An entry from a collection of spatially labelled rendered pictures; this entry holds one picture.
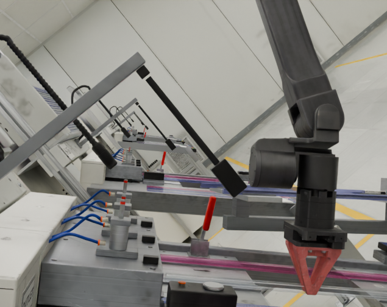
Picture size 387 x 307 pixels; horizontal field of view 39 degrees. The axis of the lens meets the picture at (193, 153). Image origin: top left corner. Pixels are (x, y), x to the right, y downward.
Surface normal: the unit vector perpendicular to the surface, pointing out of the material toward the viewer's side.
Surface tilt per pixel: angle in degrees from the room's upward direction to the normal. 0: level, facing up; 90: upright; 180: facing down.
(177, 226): 90
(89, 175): 90
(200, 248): 90
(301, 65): 70
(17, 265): 46
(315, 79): 80
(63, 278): 90
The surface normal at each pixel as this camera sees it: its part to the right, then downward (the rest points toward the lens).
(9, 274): 0.12, -0.99
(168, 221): 0.11, 0.07
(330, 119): 0.09, -0.18
